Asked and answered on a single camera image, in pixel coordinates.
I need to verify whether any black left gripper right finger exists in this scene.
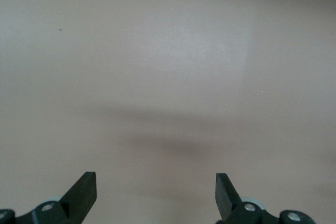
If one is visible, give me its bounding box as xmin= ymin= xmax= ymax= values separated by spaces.
xmin=215 ymin=173 xmax=279 ymax=224

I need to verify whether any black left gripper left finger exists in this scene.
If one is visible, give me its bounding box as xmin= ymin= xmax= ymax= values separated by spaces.
xmin=15 ymin=172 xmax=97 ymax=224

